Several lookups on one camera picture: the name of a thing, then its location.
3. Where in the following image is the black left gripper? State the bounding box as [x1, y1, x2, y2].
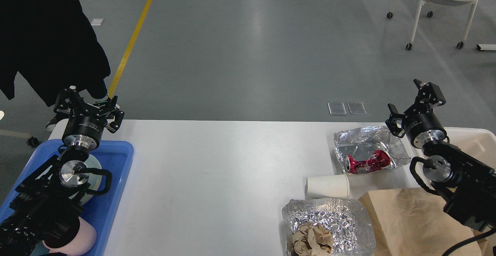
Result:
[53, 86, 125, 150]

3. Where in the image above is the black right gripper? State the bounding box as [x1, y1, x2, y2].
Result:
[386, 79, 447, 149]

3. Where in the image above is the foil sheet back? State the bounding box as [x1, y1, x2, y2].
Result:
[334, 126, 411, 174]

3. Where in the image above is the foil sheet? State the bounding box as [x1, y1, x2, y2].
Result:
[334, 126, 411, 174]
[282, 197, 376, 256]

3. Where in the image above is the brown paper bag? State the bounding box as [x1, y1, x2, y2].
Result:
[359, 188, 474, 256]

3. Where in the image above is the pink mug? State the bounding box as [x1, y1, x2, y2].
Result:
[42, 217, 97, 256]

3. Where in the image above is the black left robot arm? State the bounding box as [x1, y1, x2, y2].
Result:
[1, 86, 125, 256]

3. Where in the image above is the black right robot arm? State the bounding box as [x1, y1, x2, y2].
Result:
[386, 79, 496, 256]

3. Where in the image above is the right black white sneaker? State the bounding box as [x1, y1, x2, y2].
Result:
[92, 95, 119, 110]

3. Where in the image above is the black white sneaker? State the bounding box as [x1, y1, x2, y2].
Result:
[92, 95, 119, 110]
[45, 113, 68, 132]

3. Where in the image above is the left black white sneaker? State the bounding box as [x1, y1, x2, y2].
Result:
[45, 113, 68, 132]

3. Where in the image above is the blue plastic tray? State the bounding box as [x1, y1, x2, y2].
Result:
[0, 139, 134, 256]

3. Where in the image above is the white furniture leg with caster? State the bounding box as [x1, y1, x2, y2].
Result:
[0, 129, 40, 148]

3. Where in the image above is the small clear plastic piece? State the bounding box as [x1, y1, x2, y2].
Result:
[327, 102, 347, 115]

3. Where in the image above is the white plastic bin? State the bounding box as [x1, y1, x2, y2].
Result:
[411, 127, 496, 171]

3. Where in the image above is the person in black coat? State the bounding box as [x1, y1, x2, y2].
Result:
[0, 0, 110, 106]

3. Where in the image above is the white bar on floor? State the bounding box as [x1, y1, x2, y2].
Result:
[476, 44, 496, 51]

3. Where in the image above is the crumpled foil sheet front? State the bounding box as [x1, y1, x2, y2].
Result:
[282, 197, 376, 256]

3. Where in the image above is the crumpled brown paper ball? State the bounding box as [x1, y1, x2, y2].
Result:
[291, 223, 334, 256]

